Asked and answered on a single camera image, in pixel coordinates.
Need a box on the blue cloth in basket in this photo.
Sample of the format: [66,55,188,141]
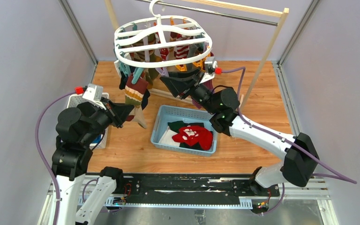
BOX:
[90,133,105,146]

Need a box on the lilac clothes peg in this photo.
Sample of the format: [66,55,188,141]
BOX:
[155,67,169,77]

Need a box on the navy hanging sock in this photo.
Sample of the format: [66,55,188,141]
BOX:
[119,72,129,90]

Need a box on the beige striped ribbed sock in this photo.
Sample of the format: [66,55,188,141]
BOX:
[124,75,148,129]

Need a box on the white plastic basket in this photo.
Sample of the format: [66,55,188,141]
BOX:
[67,94,109,149]

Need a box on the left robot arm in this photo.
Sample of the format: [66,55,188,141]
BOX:
[52,97,134,225]

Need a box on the purple mustard hanging sock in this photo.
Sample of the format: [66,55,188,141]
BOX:
[197,53,218,92]

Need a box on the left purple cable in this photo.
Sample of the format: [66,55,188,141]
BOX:
[35,86,86,225]

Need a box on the white sock in basket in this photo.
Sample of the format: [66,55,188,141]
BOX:
[158,129,180,147]

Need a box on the wooden clothes rack frame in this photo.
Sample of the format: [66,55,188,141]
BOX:
[105,0,289,108]

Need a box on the purple cable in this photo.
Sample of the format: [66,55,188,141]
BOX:
[35,86,86,225]
[214,67,358,215]

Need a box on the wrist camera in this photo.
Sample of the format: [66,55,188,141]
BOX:
[82,83,105,109]
[204,56,218,75]

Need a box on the teal clothes peg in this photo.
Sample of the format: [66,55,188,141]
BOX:
[131,67,144,84]

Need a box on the metal rack rod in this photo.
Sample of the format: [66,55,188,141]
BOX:
[136,0,279,27]

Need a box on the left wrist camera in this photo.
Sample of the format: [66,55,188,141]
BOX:
[82,83,105,109]

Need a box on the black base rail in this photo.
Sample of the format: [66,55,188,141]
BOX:
[114,173,280,206]

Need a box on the olive tan hanging sock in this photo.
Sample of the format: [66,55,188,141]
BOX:
[147,34,159,87]

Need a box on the orange clothes peg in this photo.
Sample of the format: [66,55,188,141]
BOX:
[192,57,206,73]

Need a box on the white oval clip hanger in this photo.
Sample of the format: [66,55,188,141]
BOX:
[114,0,213,68]

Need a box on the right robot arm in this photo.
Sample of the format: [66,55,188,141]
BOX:
[160,69,319,195]

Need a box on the dark green sock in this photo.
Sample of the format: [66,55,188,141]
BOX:
[168,120,204,151]

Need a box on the light blue plastic basket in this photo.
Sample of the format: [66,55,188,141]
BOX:
[150,105,218,157]

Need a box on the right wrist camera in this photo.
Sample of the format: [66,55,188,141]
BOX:
[204,56,218,75]

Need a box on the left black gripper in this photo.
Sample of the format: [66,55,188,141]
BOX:
[81,96,135,144]

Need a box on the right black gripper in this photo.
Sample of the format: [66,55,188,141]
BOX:
[159,67,217,115]

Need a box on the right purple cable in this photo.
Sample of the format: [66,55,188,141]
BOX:
[214,67,358,215]

